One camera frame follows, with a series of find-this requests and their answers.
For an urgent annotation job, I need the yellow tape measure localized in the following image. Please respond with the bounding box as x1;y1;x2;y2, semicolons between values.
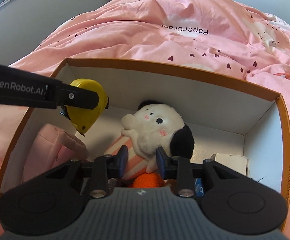
60;79;109;135

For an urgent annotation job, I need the white black plush dog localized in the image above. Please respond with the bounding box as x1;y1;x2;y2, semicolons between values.
104;100;195;181

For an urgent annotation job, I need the pink pouch bag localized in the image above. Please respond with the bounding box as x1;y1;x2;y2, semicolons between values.
22;124;87;182

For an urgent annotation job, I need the orange knitted item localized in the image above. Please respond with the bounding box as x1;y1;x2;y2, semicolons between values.
128;172;165;188

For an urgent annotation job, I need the blue printed packet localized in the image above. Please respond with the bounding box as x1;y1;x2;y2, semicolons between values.
194;178;204;197

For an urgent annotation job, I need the small white box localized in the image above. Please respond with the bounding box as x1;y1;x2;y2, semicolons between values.
211;153;248;175

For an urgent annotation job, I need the orange white cardboard box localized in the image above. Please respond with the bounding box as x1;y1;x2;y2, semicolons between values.
0;59;290;239

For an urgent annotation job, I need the pink printed bed quilt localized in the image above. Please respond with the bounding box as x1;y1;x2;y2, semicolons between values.
12;0;290;238

